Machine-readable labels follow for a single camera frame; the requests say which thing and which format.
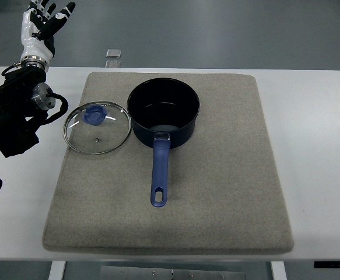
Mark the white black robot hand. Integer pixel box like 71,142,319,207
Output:
21,1,76,64

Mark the glass lid blue knob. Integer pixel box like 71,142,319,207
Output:
63,101,132,155

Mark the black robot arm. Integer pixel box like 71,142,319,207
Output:
0,64,69,158

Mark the upper floor outlet plate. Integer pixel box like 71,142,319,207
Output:
106,48,122,58

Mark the floor outlet plate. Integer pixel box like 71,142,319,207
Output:
105,59,121,68
106,48,122,58

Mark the lower floor outlet plate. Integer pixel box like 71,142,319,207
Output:
105,59,121,68

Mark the dark blue saucepan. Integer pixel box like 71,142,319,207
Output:
127,78,200,207

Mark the white left table leg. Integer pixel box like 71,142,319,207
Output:
48,261,66,280

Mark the white table leg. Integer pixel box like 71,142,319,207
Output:
271,261,288,280
48,261,66,280

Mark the beige fabric mat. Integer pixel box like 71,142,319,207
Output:
43,73,294,255

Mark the white right table leg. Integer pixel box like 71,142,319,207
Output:
271,261,288,280

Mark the black table control panel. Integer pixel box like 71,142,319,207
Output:
314,261,340,269

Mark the metal base plate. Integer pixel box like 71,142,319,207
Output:
100,266,246,280

